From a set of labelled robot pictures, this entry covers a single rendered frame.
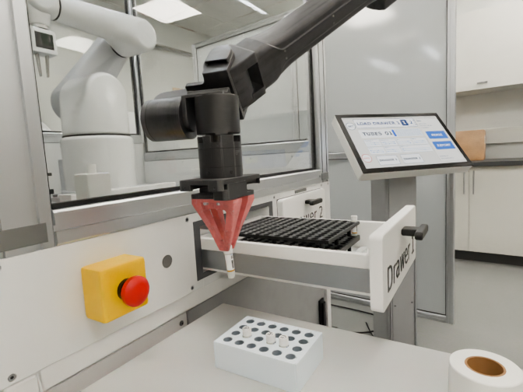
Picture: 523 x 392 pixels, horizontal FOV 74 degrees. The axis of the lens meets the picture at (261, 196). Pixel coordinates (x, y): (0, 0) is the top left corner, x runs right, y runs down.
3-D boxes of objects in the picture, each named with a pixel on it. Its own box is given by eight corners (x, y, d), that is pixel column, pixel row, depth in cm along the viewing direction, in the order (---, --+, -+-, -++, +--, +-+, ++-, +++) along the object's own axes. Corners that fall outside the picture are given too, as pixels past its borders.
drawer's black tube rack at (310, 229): (360, 251, 72) (359, 220, 72) (329, 278, 58) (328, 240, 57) (268, 242, 84) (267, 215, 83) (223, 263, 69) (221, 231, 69)
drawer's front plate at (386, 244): (415, 257, 72) (415, 204, 71) (383, 314, 48) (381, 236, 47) (406, 256, 73) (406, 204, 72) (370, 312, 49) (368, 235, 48)
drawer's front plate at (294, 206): (325, 221, 116) (324, 188, 114) (284, 242, 91) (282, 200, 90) (321, 221, 117) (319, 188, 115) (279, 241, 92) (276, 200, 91)
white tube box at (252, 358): (323, 358, 48) (322, 332, 48) (297, 394, 41) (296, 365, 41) (248, 338, 55) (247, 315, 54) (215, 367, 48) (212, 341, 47)
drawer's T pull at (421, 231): (428, 231, 60) (428, 223, 60) (422, 241, 54) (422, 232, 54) (406, 229, 62) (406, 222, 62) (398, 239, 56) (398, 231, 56)
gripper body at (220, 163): (178, 195, 44) (173, 135, 43) (223, 187, 53) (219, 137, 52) (222, 195, 41) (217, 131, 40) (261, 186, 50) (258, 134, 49)
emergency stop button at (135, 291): (153, 301, 47) (151, 272, 47) (129, 313, 44) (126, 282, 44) (139, 297, 49) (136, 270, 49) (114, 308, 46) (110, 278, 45)
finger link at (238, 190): (187, 256, 45) (180, 184, 44) (218, 243, 52) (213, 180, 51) (231, 261, 42) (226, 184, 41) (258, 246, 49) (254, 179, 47)
